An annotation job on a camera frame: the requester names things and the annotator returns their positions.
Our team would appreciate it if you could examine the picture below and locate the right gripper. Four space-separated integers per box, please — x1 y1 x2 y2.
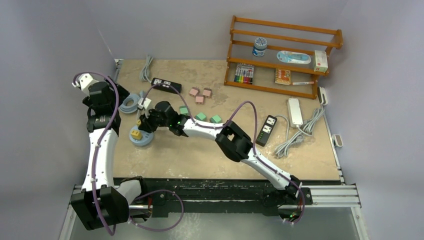
140 107 172 133

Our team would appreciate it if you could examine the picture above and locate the black power strip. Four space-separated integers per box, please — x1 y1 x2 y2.
255 115 277 147
151 77 182 94

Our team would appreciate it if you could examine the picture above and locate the green charger plug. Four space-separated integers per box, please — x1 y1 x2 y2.
179 105 190 116

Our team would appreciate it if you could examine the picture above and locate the white power strip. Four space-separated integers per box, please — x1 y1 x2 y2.
287 98 304 128

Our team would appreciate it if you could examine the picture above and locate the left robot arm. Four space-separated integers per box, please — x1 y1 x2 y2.
70 79 149 231

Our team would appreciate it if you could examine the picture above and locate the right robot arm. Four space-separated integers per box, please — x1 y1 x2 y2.
138 101 305 204

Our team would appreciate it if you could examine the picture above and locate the round white socket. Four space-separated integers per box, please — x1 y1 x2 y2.
128 125 155 147

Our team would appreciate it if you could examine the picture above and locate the marker pen set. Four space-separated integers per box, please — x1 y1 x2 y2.
234 63 255 85

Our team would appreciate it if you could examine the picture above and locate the blue white jar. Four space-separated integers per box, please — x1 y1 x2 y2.
252 37 268 57

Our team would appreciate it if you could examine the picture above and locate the small orange notebook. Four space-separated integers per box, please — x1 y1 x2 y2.
274 68 292 86

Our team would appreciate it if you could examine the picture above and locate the wooden shelf rack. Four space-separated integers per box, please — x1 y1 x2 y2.
223 15 344 99

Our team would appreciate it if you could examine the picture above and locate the blue oval package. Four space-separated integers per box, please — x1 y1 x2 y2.
276 50 312 65

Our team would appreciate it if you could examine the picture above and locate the white pen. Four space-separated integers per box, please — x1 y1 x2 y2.
291 81 315 86

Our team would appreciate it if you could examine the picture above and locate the white red box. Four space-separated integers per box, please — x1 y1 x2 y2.
313 50 328 73

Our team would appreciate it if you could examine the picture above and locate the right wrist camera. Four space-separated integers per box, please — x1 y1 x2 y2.
137 97 152 116

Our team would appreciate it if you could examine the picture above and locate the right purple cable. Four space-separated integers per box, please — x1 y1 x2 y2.
141 83 306 226

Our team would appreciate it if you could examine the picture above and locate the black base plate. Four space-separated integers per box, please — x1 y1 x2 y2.
130 178 313 219

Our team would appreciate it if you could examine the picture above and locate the white wall clip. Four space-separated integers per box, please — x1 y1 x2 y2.
331 134 343 148
317 86 328 106

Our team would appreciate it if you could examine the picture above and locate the lower white wall clip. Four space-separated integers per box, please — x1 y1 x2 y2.
331 134 343 148

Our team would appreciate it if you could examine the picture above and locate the aluminium rail frame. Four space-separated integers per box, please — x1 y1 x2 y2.
70 71 366 240

